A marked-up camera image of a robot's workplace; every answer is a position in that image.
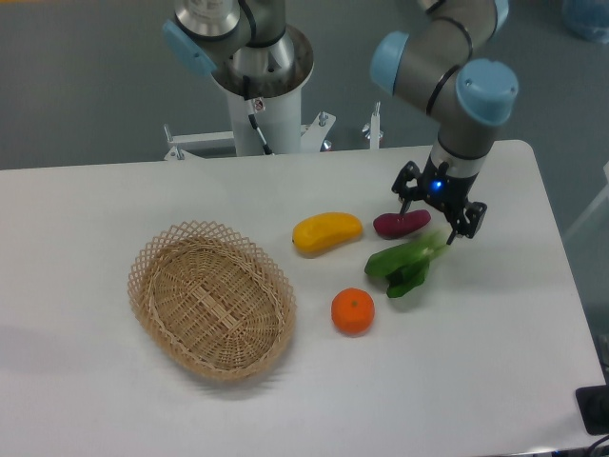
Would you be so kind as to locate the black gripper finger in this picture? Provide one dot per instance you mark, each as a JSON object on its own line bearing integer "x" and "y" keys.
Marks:
{"x": 465, "y": 221}
{"x": 406, "y": 185}

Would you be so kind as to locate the blue bag in background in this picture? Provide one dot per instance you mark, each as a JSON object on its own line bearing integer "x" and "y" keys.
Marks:
{"x": 586, "y": 18}

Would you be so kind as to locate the yellow mango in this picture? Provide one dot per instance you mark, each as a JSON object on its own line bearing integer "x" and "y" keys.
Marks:
{"x": 320, "y": 233}

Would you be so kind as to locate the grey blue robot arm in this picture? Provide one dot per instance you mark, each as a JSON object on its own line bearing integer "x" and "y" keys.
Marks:
{"x": 434, "y": 71}

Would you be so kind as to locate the green bok choy vegetable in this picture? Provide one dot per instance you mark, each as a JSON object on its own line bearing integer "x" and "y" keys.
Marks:
{"x": 405, "y": 266}

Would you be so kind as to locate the purple sweet potato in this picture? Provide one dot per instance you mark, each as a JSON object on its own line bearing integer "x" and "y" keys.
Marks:
{"x": 395, "y": 225}

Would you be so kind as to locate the black device at table edge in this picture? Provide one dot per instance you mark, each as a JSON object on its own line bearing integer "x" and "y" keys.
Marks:
{"x": 593, "y": 405}

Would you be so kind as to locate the orange mandarin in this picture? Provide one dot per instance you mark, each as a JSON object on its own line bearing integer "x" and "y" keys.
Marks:
{"x": 353, "y": 311}

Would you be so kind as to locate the woven wicker basket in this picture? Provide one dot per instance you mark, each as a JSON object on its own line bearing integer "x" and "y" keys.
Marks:
{"x": 213, "y": 301}

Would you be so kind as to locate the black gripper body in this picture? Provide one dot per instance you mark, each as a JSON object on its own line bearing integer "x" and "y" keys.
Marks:
{"x": 447, "y": 193}

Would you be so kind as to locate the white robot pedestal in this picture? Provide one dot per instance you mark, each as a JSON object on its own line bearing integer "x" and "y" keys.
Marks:
{"x": 263, "y": 90}

